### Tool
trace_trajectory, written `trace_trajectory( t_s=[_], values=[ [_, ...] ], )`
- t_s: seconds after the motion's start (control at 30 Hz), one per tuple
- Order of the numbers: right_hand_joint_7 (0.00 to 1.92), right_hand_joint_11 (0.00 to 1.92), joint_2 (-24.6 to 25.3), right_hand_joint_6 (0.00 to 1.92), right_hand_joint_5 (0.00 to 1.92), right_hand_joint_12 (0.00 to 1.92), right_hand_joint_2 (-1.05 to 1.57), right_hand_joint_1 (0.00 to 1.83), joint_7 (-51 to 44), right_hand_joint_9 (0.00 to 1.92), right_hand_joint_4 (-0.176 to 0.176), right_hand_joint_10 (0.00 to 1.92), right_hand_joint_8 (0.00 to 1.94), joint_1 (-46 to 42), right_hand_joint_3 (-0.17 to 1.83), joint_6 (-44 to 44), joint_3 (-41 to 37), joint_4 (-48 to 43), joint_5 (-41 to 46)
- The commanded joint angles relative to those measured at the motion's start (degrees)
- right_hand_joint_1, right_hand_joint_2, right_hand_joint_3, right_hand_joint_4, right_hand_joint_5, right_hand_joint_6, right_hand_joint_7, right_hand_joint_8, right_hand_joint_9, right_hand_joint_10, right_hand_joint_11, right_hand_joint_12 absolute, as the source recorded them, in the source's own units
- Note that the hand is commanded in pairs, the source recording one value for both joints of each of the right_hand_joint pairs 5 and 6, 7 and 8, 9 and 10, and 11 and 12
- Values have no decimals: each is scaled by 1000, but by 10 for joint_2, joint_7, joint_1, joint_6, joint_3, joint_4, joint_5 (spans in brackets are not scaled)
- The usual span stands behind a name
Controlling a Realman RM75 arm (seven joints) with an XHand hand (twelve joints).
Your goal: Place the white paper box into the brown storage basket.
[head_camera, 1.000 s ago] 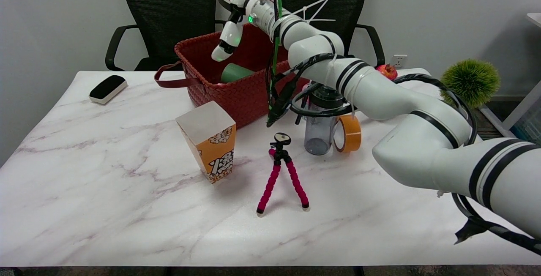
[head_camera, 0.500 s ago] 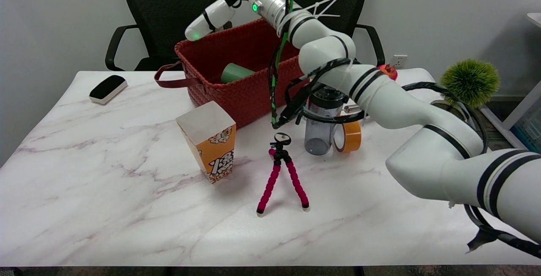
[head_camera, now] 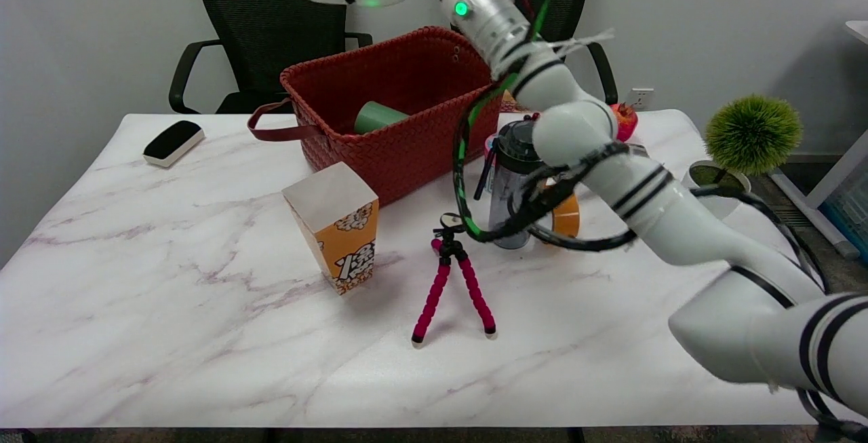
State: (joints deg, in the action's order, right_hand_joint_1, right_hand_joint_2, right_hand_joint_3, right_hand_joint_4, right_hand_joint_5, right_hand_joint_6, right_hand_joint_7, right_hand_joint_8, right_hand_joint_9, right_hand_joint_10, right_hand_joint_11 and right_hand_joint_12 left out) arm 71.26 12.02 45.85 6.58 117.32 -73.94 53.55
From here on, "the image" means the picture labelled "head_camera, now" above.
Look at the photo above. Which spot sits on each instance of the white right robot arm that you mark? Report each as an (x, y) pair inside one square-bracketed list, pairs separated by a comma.
[(678, 219)]

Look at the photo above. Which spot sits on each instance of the red woven basket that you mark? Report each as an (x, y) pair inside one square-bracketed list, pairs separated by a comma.
[(407, 144)]

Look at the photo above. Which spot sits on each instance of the orange white popcorn box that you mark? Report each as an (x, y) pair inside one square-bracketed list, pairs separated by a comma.
[(339, 226)]

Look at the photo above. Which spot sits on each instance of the green cup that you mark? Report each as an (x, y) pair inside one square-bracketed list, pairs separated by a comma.
[(376, 117)]

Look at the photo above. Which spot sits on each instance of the pink blue small item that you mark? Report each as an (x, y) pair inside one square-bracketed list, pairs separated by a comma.
[(489, 148)]

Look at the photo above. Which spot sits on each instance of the black white board eraser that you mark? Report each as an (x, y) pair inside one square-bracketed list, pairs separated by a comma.
[(173, 141)]

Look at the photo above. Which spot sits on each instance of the grey transparent water bottle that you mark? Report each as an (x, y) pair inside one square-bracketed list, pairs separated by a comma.
[(505, 192)]

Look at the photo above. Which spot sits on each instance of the red black flexible tripod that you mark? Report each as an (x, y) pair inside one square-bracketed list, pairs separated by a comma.
[(442, 280)]

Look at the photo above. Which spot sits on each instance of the red pomegranate toy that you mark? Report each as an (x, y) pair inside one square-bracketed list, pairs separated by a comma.
[(625, 121)]

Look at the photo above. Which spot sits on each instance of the orange tape roll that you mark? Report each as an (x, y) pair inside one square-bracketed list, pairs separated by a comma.
[(569, 218)]

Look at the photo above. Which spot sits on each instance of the green ball plant white pot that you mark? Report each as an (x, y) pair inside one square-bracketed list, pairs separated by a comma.
[(753, 134)]

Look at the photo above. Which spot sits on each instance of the white table corner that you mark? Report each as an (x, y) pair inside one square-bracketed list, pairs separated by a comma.
[(858, 30)]

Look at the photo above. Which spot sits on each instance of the white long pipe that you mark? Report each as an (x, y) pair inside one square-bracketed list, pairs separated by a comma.
[(817, 222)]

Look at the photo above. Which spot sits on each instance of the blue plastic bin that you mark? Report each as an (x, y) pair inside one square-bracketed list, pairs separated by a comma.
[(851, 212)]

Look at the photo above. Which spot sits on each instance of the white wall outlet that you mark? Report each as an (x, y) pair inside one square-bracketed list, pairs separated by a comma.
[(641, 98)]

